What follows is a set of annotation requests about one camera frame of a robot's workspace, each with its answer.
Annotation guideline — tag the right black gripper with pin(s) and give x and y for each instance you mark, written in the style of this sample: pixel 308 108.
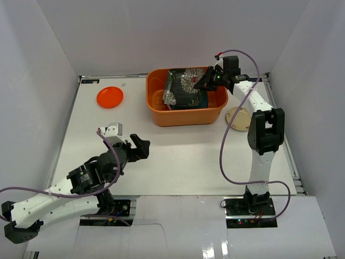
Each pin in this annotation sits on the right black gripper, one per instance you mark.
pixel 204 83

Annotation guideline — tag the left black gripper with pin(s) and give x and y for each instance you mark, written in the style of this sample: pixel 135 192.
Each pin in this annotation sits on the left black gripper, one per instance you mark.
pixel 135 151

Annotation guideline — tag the teal square plate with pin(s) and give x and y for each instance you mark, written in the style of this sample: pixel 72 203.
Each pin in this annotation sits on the teal square plate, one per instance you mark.
pixel 203 103

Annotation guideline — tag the black floral square plate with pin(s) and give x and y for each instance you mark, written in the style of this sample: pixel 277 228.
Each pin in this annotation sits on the black floral square plate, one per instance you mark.
pixel 179 87

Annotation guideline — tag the beige floral round plate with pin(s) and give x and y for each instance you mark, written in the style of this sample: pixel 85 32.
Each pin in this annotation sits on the beige floral round plate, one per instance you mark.
pixel 241 121

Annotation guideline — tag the orange round plate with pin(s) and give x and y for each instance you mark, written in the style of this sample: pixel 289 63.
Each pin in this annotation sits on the orange round plate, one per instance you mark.
pixel 110 97

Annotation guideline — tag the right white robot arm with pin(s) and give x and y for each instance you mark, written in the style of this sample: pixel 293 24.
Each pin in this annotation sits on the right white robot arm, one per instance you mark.
pixel 266 129

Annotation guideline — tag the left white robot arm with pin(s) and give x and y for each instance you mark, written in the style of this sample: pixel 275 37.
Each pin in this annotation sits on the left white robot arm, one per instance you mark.
pixel 85 190

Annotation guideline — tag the orange plastic bin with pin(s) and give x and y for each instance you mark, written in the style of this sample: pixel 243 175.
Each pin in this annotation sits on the orange plastic bin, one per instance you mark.
pixel 164 117

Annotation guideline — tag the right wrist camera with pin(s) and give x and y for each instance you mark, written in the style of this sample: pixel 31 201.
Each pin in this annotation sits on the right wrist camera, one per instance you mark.
pixel 219 62

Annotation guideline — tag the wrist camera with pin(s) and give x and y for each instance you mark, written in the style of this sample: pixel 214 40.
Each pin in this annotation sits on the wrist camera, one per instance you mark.
pixel 219 62
pixel 112 133

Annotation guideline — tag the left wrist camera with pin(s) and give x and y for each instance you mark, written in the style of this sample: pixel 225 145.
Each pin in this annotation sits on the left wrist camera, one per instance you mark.
pixel 112 133

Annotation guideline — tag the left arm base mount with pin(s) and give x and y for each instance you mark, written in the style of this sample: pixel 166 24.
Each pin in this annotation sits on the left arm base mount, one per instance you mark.
pixel 121 214

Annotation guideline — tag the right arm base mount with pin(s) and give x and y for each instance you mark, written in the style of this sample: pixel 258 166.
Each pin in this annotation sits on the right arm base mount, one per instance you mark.
pixel 238 216

